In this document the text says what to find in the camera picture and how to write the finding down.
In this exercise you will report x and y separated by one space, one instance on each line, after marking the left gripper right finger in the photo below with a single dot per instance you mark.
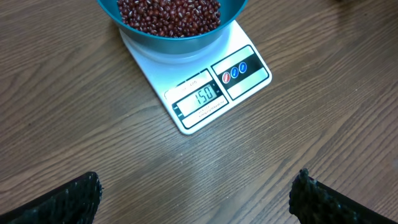
312 202

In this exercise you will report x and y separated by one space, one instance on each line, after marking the white digital kitchen scale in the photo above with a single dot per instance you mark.
198 87

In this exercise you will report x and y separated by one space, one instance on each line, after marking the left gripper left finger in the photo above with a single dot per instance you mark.
74 202

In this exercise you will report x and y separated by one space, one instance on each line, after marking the red beans in bowl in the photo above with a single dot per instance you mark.
171 18

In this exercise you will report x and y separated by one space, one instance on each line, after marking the blue bowl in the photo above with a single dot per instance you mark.
230 10

